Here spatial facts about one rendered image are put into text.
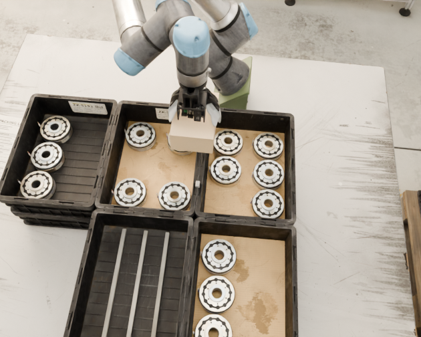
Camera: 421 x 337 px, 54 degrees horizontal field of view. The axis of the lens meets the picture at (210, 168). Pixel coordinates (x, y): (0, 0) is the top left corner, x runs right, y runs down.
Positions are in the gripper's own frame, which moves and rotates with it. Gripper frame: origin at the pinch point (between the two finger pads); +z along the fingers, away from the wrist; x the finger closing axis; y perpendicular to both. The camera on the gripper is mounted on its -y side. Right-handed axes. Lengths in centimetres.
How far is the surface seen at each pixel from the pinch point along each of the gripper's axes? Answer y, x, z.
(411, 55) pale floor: -144, 128, 111
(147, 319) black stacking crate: 52, -7, 26
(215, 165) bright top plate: 1.8, 6.8, 23.9
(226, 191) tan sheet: 9.6, 11.2, 26.7
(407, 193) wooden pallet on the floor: -32, 106, 96
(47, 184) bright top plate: 15, -46, 24
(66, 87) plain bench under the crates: -36, -59, 40
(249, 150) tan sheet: -6.9, 17.9, 26.8
